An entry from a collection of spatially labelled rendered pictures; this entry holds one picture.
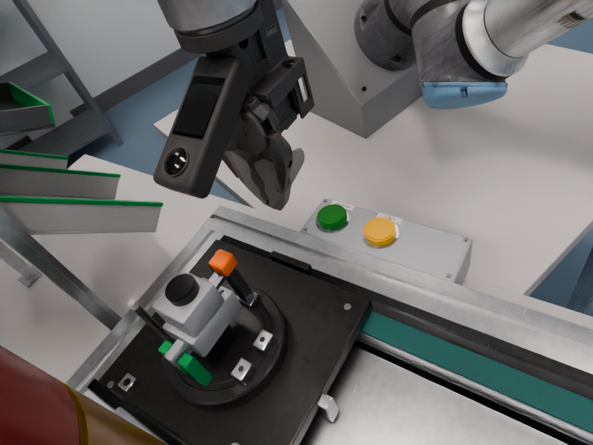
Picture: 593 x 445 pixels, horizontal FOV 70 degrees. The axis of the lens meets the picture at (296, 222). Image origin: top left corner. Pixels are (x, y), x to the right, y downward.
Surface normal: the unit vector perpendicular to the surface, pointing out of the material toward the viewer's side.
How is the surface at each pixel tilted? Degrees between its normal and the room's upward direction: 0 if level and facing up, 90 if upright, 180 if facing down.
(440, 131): 0
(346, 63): 46
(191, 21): 91
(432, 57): 65
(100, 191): 90
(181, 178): 28
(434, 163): 0
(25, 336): 0
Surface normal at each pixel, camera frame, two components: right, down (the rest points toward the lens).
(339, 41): 0.28, -0.11
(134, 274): -0.24, -0.65
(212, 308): 0.82, 0.26
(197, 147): -0.46, -0.24
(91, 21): 0.61, 0.47
